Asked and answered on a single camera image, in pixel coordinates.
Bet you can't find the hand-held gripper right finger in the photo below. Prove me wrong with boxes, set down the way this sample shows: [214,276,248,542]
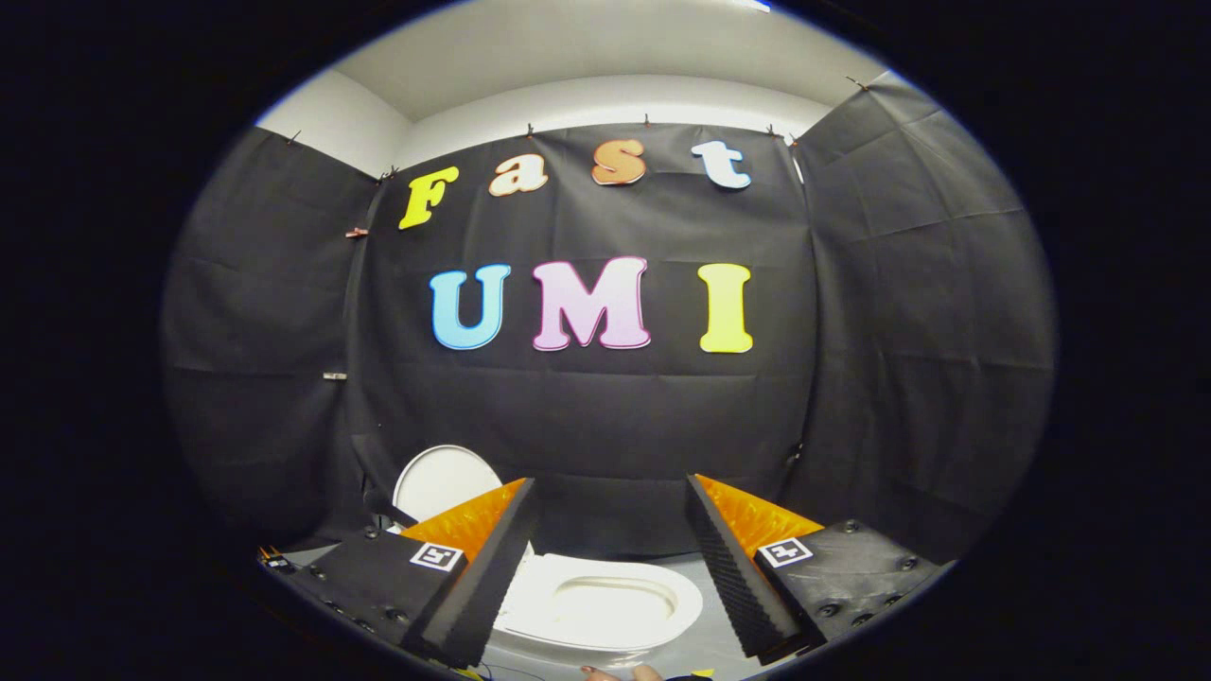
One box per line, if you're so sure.
[686,473,952,663]

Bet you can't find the white toilet bowl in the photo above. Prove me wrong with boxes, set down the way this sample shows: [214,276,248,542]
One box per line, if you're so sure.
[484,575,680,665]

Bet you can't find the black backdrop cloth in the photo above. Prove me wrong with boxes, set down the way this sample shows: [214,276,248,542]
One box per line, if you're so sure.
[159,71,1059,568]

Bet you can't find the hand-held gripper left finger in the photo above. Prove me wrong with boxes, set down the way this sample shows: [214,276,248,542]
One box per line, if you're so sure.
[274,478,538,671]

